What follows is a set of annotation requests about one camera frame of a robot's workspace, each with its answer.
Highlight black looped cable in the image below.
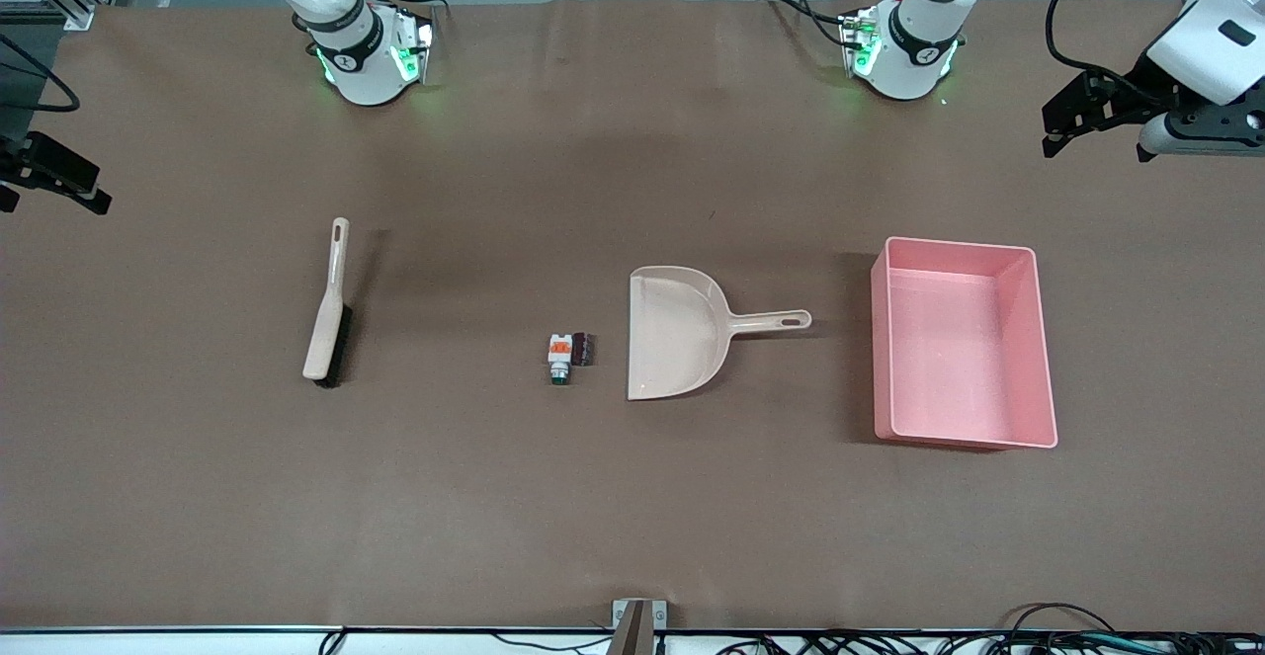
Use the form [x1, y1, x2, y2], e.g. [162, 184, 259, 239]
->
[998, 603, 1123, 636]

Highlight small metal edge bracket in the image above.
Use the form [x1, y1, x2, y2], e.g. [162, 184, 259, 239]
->
[611, 599, 669, 631]

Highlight pink plastic bin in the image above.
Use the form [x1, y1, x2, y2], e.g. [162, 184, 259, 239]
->
[871, 236, 1059, 450]

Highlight thin black cable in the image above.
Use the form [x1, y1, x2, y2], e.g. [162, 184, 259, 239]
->
[464, 633, 614, 654]

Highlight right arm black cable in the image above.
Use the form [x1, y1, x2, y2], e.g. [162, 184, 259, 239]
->
[0, 33, 80, 113]

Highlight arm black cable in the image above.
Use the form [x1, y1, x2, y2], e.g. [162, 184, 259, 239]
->
[1048, 0, 1187, 103]
[0, 33, 80, 113]

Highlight beige plastic dustpan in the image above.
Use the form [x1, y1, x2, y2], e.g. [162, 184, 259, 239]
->
[627, 266, 813, 402]

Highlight beige brush black bristles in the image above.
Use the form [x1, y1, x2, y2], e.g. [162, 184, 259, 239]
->
[301, 217, 354, 388]

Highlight brown table cover mat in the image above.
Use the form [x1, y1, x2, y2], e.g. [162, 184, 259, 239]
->
[0, 0, 1265, 631]

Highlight silver base connector bracket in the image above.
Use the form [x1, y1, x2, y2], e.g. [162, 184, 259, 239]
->
[840, 5, 883, 78]
[393, 5, 436, 85]

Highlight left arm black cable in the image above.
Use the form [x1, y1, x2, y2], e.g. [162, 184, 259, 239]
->
[1048, 0, 1187, 103]

